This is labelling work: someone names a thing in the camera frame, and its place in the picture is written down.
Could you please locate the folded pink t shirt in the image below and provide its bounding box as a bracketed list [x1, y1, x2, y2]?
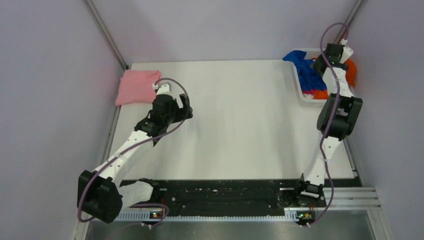
[115, 69, 162, 106]

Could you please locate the magenta garment in basket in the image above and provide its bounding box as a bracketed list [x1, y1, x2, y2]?
[302, 89, 316, 99]

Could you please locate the white plastic laundry basket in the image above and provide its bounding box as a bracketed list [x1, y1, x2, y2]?
[287, 47, 357, 108]

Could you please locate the left corner frame post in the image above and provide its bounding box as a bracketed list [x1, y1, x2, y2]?
[82, 0, 129, 70]

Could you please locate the aluminium frame rail front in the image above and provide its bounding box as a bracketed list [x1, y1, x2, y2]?
[113, 187, 380, 223]

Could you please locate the corner frame post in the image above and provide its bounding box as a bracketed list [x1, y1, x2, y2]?
[334, 0, 367, 43]
[82, 0, 129, 70]

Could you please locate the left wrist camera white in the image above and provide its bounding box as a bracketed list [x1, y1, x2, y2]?
[152, 82, 172, 96]

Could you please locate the right corner frame post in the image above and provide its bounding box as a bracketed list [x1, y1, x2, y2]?
[334, 0, 367, 43]

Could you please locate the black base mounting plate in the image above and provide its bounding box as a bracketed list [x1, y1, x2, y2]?
[119, 178, 327, 218]

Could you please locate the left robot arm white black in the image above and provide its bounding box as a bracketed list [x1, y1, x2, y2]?
[77, 93, 193, 223]

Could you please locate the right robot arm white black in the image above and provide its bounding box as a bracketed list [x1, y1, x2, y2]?
[293, 40, 363, 206]

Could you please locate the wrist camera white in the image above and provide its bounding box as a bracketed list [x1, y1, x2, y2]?
[339, 38, 354, 64]
[152, 82, 172, 96]

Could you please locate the blue printed t shirt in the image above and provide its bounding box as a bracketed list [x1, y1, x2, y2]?
[282, 50, 327, 92]

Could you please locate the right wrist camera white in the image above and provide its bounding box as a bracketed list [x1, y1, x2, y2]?
[339, 38, 354, 64]

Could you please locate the orange t shirt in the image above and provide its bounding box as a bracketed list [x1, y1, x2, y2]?
[313, 58, 357, 100]

